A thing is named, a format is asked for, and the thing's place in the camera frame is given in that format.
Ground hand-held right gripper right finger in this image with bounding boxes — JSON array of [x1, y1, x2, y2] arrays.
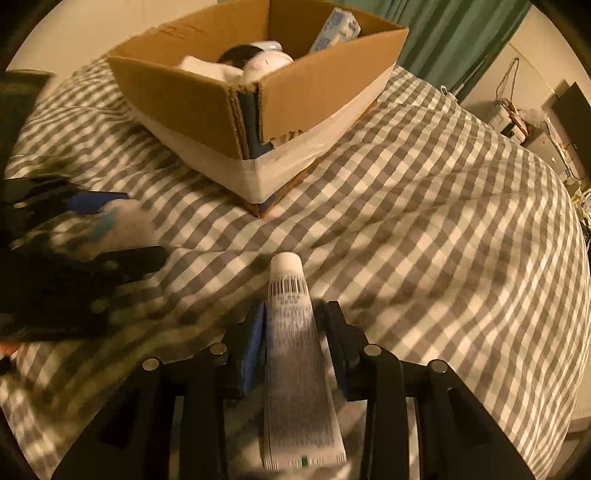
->
[[323, 300, 536, 480]]

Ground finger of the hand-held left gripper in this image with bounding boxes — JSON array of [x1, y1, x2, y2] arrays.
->
[[69, 244, 170, 289], [2, 176, 133, 217]]

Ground clear plastic bags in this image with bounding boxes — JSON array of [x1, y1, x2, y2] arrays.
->
[[508, 108, 546, 139]]

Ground white grey tube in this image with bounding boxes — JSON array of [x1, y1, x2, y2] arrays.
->
[[263, 251, 347, 470]]

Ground white rounded bottle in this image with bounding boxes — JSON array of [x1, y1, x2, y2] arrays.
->
[[240, 41, 296, 86]]

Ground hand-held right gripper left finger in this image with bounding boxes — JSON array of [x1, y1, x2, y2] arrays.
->
[[52, 302, 269, 480]]

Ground white sock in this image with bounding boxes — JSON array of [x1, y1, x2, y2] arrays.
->
[[178, 54, 243, 85]]

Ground light blue tissue packet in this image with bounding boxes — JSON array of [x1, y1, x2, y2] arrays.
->
[[308, 7, 362, 54]]

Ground wide teal curtain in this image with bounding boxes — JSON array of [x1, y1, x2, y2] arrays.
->
[[346, 0, 532, 94]]

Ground brown cardboard box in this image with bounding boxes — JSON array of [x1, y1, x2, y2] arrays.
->
[[107, 0, 410, 217]]

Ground black wall television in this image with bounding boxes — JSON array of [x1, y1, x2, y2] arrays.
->
[[551, 82, 591, 179]]

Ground grey white checkered blanket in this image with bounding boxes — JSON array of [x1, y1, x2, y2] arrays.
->
[[0, 55, 588, 480]]

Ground hanging wall cables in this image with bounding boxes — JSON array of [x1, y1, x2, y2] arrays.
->
[[496, 58, 520, 112]]

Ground white plush toy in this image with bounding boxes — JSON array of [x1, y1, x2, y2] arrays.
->
[[60, 198, 160, 260]]

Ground small grey fridge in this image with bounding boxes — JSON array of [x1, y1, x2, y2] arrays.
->
[[522, 127, 570, 177]]

